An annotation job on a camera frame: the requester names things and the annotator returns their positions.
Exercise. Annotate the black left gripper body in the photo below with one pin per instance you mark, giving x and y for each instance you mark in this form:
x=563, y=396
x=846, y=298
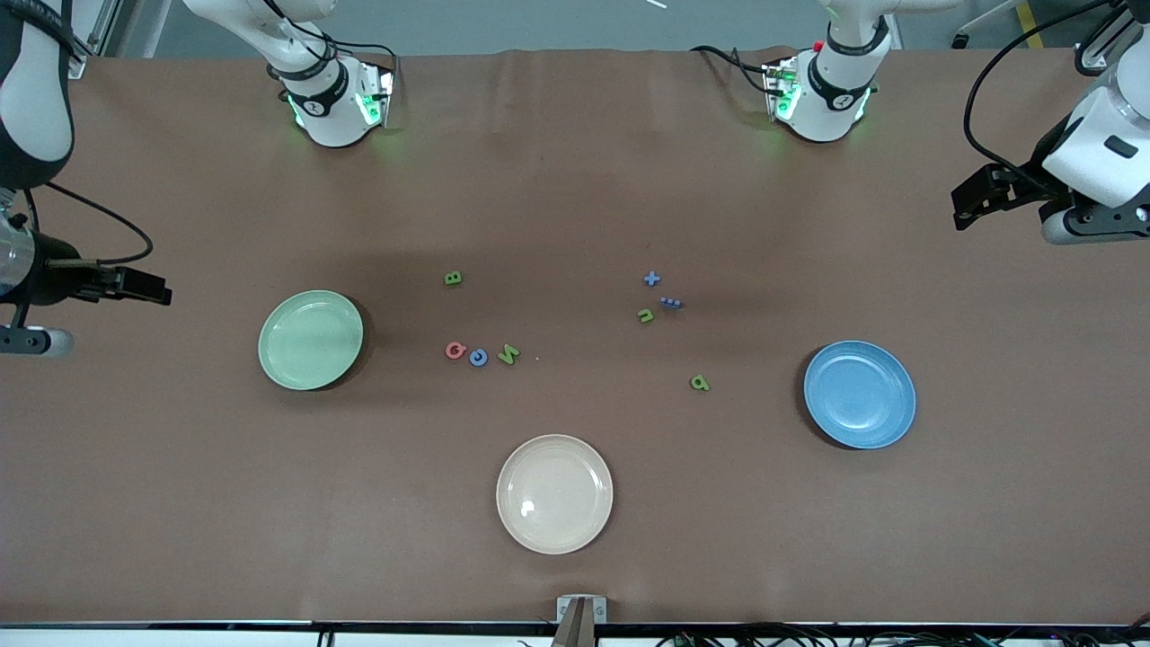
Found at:
x=1021, y=180

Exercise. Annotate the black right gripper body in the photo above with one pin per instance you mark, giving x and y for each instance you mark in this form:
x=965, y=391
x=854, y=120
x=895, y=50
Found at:
x=52, y=270

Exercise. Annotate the blue foam letter m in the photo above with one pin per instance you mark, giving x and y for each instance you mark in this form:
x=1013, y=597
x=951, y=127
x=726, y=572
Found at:
x=670, y=303

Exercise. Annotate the red round foam letter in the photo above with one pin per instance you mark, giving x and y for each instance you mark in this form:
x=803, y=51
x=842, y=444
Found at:
x=448, y=350

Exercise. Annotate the green foam letter a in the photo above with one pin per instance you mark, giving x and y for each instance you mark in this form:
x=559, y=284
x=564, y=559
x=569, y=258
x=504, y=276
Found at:
x=704, y=385

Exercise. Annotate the blue round foam letter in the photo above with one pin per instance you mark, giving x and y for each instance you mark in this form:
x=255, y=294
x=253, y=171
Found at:
x=473, y=359

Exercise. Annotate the green foam letter N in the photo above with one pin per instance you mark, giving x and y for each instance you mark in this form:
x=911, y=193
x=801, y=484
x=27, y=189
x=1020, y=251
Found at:
x=508, y=354

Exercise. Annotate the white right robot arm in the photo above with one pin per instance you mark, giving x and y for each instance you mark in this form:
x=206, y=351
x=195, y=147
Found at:
x=328, y=117

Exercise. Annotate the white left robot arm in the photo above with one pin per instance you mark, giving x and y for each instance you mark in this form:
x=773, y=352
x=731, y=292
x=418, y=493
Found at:
x=831, y=117

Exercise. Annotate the green plate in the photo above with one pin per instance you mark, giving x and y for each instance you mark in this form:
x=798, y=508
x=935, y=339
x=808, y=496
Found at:
x=310, y=340

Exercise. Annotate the blue plate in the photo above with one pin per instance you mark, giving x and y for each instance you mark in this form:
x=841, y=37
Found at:
x=860, y=395

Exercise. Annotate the brown table cover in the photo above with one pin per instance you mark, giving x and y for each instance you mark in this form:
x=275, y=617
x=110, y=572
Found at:
x=575, y=180

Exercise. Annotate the beige plate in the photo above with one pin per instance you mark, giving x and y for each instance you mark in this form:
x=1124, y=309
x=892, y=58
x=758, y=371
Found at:
x=554, y=494

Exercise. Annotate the aluminium frame profile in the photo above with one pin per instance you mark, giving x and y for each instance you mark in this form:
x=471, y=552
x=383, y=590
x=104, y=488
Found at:
x=1092, y=56
x=90, y=54

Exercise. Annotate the grey mounting bracket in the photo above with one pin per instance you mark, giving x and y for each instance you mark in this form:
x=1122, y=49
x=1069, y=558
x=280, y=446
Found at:
x=564, y=611

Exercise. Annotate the tan camera pole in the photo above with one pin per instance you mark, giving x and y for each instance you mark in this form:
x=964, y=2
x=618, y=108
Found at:
x=575, y=629

